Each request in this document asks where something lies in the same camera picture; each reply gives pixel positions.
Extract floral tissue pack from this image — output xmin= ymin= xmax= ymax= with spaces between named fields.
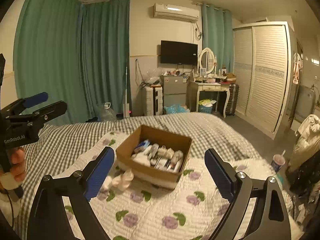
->
xmin=154 ymin=157 xmax=181 ymax=173

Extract blue white tissue pack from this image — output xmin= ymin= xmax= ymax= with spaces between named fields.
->
xmin=134 ymin=140 xmax=150 ymax=154

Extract white sock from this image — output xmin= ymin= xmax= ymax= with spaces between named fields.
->
xmin=131 ymin=152 xmax=150 ymax=167

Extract person's left hand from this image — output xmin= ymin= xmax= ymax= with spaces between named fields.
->
xmin=7 ymin=147 xmax=26 ymax=183

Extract drink cup with straw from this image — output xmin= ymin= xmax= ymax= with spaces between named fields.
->
xmin=271 ymin=150 xmax=286 ymax=173

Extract grey checked bed sheet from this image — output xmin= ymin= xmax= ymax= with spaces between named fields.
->
xmin=15 ymin=112 xmax=261 ymax=239

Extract clear water jug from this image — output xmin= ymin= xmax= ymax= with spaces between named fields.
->
xmin=100 ymin=102 xmax=117 ymax=121

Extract green curtain left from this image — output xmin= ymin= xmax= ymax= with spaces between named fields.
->
xmin=13 ymin=0 xmax=130 ymax=125

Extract white socks on quilt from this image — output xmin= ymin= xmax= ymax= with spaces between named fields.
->
xmin=100 ymin=169 xmax=134 ymax=192

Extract white clothes pile on chair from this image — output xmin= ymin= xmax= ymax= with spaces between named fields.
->
xmin=289 ymin=114 xmax=319 ymax=172

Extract dark suitcase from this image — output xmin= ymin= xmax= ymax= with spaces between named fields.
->
xmin=226 ymin=83 xmax=239 ymax=115

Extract brown cardboard box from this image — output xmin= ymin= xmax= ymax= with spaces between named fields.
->
xmin=116 ymin=125 xmax=193 ymax=190

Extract white standing vacuum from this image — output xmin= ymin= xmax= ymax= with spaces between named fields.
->
xmin=123 ymin=67 xmax=130 ymax=118

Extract blue plastic bag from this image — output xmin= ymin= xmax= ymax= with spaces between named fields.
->
xmin=164 ymin=105 xmax=190 ymax=114

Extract white dressing table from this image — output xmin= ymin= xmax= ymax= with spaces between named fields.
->
xmin=186 ymin=81 xmax=231 ymax=118

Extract grey small refrigerator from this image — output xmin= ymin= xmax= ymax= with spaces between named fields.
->
xmin=161 ymin=75 xmax=188 ymax=107

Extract white suitcase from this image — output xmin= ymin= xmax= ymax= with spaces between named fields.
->
xmin=142 ymin=86 xmax=163 ymax=116

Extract white louvered wardrobe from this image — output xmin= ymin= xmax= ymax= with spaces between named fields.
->
xmin=233 ymin=21 xmax=297 ymax=139

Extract white oval vanity mirror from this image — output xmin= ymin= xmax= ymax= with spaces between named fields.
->
xmin=198 ymin=48 xmax=217 ymax=76

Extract blue curtain right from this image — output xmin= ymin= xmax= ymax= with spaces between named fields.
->
xmin=201 ymin=4 xmax=234 ymax=72

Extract white air conditioner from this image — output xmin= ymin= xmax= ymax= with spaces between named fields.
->
xmin=153 ymin=3 xmax=200 ymax=23

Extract black wall television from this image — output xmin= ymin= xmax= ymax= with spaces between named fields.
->
xmin=160 ymin=41 xmax=198 ymax=66

